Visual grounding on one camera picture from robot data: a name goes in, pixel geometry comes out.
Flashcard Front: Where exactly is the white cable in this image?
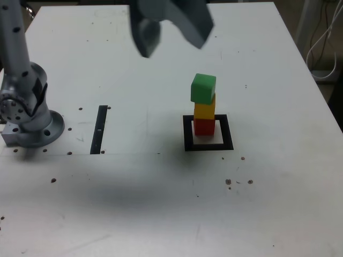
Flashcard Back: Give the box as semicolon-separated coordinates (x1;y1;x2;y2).
306;0;343;80

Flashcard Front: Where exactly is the black tape strip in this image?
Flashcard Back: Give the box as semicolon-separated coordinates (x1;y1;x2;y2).
90;105;108;155

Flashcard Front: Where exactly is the red cube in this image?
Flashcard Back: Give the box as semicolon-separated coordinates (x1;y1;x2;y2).
193;117;215;137

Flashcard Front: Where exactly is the white metal post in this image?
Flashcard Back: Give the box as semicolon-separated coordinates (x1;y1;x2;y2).
294;0;322;54

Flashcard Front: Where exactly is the green cube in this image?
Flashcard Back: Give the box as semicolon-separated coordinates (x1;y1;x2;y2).
190;73;217;104

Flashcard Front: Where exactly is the yellow cube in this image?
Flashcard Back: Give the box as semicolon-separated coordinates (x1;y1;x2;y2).
193;93;217;120

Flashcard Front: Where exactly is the grey flat box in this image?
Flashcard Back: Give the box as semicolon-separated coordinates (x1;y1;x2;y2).
312;70;343;84

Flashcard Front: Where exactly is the black tape square outline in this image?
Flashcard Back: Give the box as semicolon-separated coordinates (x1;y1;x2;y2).
182;114;234;152

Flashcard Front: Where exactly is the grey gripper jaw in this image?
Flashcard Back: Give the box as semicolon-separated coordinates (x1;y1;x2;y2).
139;0;215;50

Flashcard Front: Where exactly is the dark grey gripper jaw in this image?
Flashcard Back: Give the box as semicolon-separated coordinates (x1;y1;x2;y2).
129;0;162;59

